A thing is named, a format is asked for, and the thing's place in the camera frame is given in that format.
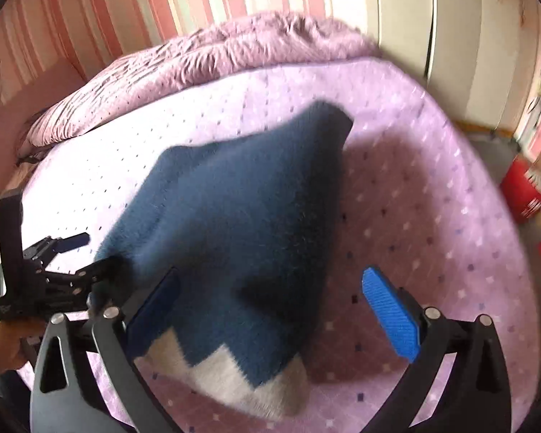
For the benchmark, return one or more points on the pink padded headboard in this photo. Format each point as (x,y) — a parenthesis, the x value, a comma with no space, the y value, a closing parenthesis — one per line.
(27,99)

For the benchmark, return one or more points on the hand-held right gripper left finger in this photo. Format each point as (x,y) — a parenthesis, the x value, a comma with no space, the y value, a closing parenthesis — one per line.
(155,311)

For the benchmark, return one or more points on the purple dotted quilt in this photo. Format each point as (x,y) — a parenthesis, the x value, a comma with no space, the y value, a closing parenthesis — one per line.
(185,67)

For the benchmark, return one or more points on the person's left hand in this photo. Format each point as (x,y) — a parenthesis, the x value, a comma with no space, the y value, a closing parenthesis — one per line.
(4,343)

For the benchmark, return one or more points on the white wardrobe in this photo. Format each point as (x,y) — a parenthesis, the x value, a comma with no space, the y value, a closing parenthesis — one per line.
(401,31)

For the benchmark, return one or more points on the navy diamond pattern sweater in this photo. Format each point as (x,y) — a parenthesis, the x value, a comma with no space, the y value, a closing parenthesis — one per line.
(252,212)

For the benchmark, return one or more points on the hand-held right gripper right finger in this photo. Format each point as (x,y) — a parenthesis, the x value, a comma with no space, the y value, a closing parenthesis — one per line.
(390,315)

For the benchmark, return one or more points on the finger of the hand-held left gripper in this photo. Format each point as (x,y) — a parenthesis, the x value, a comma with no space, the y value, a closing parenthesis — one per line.
(72,241)
(90,273)

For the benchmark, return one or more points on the purple dotted bed sheet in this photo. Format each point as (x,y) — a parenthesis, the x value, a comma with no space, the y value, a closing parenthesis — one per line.
(433,234)

